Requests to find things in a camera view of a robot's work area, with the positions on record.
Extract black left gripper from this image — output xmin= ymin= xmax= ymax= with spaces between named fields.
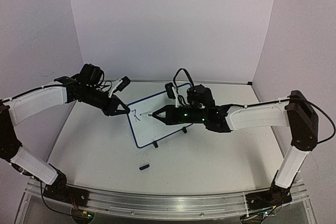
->
xmin=79 ymin=85 xmax=130 ymax=116

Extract white blue marker pen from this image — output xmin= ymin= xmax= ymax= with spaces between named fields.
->
xmin=140 ymin=112 xmax=166 ymax=118

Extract blue framed whiteboard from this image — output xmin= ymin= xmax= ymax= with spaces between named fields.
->
xmin=128 ymin=82 xmax=192 ymax=148

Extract blue marker cap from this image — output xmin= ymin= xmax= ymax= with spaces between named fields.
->
xmin=139 ymin=164 xmax=150 ymax=170

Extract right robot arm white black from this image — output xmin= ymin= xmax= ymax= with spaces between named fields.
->
xmin=151 ymin=83 xmax=319 ymax=194

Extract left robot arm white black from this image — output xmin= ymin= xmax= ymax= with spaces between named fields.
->
xmin=1 ymin=63 xmax=131 ymax=200

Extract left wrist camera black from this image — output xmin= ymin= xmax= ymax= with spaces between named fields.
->
xmin=117 ymin=76 xmax=131 ymax=92

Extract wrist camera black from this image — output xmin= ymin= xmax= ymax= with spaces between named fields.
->
xmin=165 ymin=82 xmax=176 ymax=100
xmin=117 ymin=76 xmax=131 ymax=92

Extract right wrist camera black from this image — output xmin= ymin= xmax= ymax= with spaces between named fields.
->
xmin=165 ymin=82 xmax=176 ymax=100

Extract wire whiteboard stand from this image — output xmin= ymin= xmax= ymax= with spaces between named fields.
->
xmin=152 ymin=126 xmax=188 ymax=148

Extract right camera black cable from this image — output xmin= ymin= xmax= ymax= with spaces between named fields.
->
xmin=173 ymin=68 xmax=195 ymax=88

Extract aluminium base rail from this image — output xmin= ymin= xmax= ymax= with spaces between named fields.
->
xmin=28 ymin=179 xmax=316 ymax=223

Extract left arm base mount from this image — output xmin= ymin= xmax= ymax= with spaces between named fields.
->
xmin=43 ymin=174 xmax=89 ymax=207

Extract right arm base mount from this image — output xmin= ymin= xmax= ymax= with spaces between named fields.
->
xmin=246 ymin=185 xmax=292 ymax=210

